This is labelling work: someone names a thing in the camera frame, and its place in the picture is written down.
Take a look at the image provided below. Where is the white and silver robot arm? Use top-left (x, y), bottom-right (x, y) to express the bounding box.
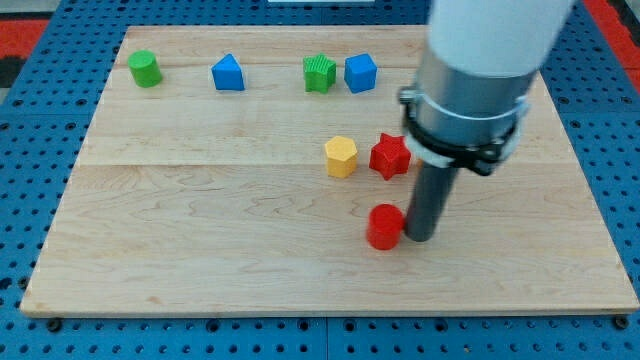
top-left (398, 0), bottom-right (575, 176)

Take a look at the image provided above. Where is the red star block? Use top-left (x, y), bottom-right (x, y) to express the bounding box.
top-left (369, 133), bottom-right (411, 181)

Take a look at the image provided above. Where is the green star block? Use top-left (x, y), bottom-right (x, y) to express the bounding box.
top-left (302, 53), bottom-right (336, 94)

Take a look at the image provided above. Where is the yellow hexagon block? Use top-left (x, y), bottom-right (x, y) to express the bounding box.
top-left (324, 136), bottom-right (358, 178)

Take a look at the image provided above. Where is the red cylinder block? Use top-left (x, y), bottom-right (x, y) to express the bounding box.
top-left (366, 203), bottom-right (404, 250)

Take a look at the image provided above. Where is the light wooden board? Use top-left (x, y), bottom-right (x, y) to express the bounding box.
top-left (20, 25), bottom-right (639, 318)

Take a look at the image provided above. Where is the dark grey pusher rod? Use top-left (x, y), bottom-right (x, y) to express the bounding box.
top-left (405, 163), bottom-right (458, 242)

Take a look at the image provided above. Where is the blue cube block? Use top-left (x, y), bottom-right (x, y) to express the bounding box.
top-left (344, 53), bottom-right (378, 93)

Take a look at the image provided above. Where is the blue triangular prism block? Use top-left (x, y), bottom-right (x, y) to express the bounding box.
top-left (211, 53), bottom-right (245, 91)

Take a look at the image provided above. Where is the green cylinder block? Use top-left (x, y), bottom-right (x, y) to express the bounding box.
top-left (127, 50), bottom-right (163, 88)

